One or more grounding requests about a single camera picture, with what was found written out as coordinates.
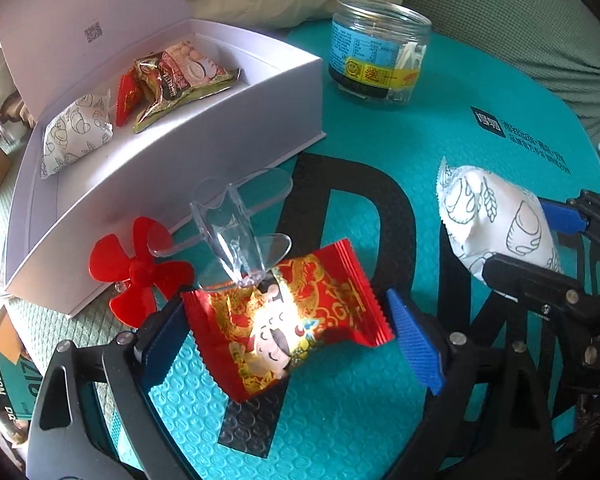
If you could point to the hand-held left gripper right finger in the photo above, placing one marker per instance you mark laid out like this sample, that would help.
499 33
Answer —
415 345

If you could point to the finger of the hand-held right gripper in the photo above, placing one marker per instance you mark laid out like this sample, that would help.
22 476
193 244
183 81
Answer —
520 280
560 215

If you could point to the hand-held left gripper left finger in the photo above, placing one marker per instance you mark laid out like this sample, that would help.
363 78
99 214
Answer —
165 345

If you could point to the white bread packet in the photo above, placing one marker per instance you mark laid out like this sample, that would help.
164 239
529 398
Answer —
75 130
495 215

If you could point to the large red candy packet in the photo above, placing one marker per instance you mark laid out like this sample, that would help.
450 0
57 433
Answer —
280 320

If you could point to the white gift box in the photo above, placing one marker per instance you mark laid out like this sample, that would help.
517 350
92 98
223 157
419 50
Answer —
220 130

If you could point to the small red candy packet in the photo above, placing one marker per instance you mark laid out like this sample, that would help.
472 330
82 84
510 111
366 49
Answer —
127 100

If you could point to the green snack packet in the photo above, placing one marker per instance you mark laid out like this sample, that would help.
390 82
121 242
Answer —
180 80

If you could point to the teal bubble mat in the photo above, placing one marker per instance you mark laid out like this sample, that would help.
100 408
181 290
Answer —
480 125

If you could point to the large cardboard box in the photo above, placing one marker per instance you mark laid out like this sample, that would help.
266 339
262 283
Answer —
7 335

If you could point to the teal printed box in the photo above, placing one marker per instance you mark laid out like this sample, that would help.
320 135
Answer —
10 385

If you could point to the clear plastic jar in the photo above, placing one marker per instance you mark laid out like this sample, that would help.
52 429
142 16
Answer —
375 50

